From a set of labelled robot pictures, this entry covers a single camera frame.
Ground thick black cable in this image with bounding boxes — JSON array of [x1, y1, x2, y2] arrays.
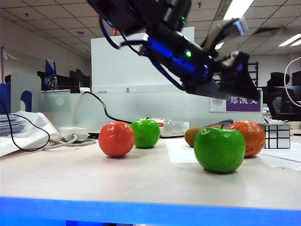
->
[[83, 91, 134, 125]]

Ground white paper sheet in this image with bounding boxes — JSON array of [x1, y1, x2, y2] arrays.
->
[[253, 141, 301, 171], [164, 137, 266, 164]]

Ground long ceiling light panel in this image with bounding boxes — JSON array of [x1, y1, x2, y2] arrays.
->
[[222, 0, 255, 21]]

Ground white curved cable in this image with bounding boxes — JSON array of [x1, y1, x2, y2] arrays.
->
[[284, 56, 301, 108]]

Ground black shelf rack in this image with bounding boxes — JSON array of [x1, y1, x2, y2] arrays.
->
[[249, 61, 259, 87]]

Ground white monitor back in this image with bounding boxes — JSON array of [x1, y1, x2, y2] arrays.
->
[[91, 26, 195, 94]]

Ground thin black cable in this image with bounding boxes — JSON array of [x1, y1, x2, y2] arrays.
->
[[0, 101, 51, 152]]

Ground silver mirror puzzle cube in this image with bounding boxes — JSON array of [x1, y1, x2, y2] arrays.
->
[[258, 122, 292, 149]]

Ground blue file holder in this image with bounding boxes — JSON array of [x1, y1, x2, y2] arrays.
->
[[0, 82, 32, 114]]

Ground white plastic bag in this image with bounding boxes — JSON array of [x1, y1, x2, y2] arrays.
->
[[9, 110, 60, 142]]

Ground blue crystal trophy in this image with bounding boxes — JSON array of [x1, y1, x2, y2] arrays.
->
[[44, 58, 59, 91]]

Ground orange toy mandarin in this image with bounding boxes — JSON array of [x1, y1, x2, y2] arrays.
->
[[227, 120, 266, 157], [98, 121, 135, 158]]

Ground clear plastic bottle red label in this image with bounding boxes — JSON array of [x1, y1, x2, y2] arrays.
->
[[140, 116, 190, 137]]

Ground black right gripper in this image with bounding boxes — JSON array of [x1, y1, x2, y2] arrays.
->
[[185, 50, 261, 101]]

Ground stack of printed papers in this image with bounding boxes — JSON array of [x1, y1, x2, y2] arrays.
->
[[0, 114, 51, 158]]

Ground white adapter cable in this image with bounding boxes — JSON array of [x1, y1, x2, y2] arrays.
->
[[43, 134, 97, 151]]

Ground white file holder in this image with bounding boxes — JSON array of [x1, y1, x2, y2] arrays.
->
[[10, 72, 42, 113]]

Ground frosted desk partition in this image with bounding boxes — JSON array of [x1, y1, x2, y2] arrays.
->
[[41, 90, 264, 136]]

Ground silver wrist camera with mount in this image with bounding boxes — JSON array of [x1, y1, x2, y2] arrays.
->
[[206, 17, 249, 48]]

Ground green toy apple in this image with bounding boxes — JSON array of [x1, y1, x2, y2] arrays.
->
[[130, 119, 161, 149], [193, 126, 246, 174]]

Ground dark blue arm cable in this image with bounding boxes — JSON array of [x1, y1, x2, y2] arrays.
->
[[98, 16, 186, 91]]

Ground purple white name plate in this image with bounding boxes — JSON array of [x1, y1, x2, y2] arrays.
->
[[209, 90, 263, 113]]

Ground white power adapter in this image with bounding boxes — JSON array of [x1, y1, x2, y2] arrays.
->
[[58, 127, 89, 142]]

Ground blue edge strip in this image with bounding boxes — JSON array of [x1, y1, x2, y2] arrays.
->
[[0, 196, 301, 226]]

